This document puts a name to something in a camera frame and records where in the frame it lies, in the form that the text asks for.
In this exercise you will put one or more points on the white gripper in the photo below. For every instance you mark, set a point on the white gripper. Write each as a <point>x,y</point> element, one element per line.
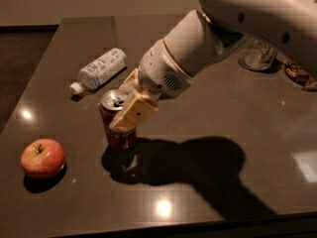
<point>160,70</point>

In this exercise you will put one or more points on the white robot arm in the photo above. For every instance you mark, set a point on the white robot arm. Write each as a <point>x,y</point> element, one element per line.
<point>208,36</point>

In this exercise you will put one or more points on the red apple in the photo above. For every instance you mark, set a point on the red apple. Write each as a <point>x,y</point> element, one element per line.
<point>43,159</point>

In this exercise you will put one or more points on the clear plastic water bottle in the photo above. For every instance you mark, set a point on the clear plastic water bottle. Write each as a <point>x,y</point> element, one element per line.
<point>99,71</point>

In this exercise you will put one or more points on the clear glass cup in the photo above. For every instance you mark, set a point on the clear glass cup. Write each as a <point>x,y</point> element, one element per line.
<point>258,56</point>

